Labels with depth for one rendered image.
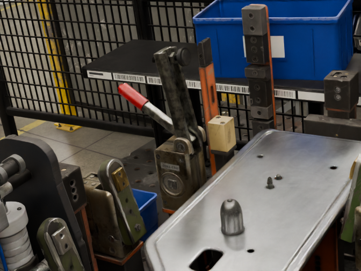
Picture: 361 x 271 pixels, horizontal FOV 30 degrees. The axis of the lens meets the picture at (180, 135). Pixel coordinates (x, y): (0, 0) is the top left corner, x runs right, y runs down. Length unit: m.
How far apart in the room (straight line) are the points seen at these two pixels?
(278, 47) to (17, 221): 0.70
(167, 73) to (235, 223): 0.26
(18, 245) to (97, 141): 2.86
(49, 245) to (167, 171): 0.32
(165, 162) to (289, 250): 0.29
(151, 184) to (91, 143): 2.02
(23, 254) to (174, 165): 0.31
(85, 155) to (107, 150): 0.12
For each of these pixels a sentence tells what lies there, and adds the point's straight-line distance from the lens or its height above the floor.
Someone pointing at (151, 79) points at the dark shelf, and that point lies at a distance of 1.52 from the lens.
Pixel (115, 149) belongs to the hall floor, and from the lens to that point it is 3.62.
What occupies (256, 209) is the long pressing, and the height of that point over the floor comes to 1.00.
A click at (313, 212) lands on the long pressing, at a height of 1.00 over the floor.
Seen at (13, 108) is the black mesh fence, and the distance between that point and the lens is 2.25.
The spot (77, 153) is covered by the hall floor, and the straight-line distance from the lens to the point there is 3.66.
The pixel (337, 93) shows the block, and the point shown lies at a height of 1.05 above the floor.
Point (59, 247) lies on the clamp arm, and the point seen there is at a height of 1.07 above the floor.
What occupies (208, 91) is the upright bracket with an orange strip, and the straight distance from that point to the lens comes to 1.15.
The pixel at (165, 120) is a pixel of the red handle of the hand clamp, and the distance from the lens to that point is 1.10.
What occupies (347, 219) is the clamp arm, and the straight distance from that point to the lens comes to 0.95.
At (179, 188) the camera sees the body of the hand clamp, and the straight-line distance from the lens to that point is 1.13.
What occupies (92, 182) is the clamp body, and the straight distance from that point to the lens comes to 1.01.
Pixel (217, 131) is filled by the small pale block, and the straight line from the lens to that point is 1.14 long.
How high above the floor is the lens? 1.53
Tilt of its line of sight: 25 degrees down
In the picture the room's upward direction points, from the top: 8 degrees counter-clockwise
